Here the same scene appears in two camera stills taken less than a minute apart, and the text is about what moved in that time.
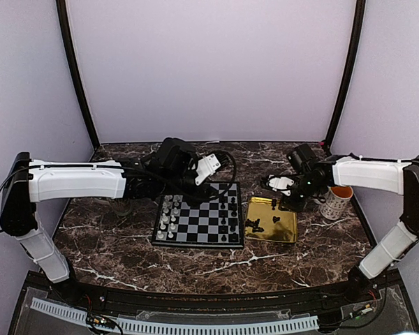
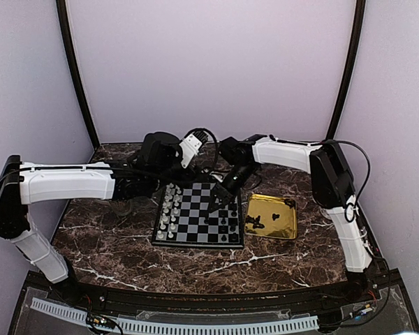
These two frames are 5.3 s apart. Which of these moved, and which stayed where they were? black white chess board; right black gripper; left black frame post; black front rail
Moved: right black gripper
Stayed: black front rail; left black frame post; black white chess board
